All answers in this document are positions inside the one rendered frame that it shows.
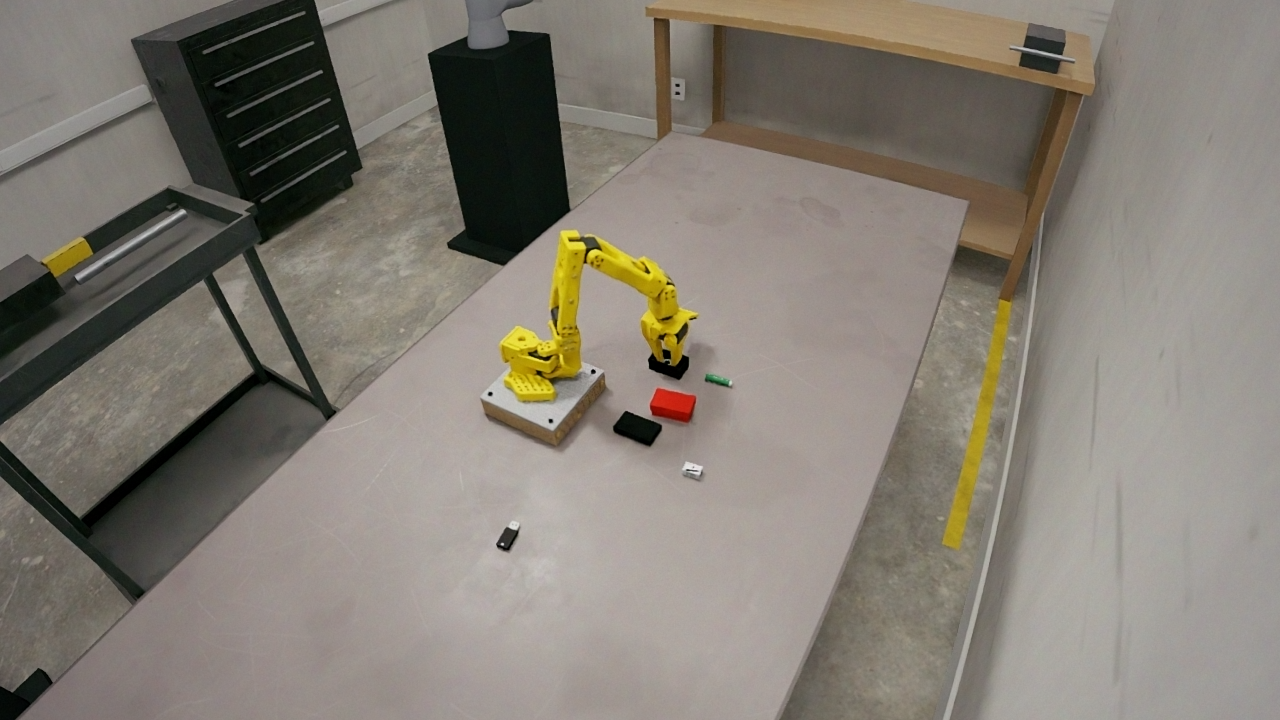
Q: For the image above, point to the red flat box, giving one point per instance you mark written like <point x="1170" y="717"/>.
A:
<point x="672" y="403"/>

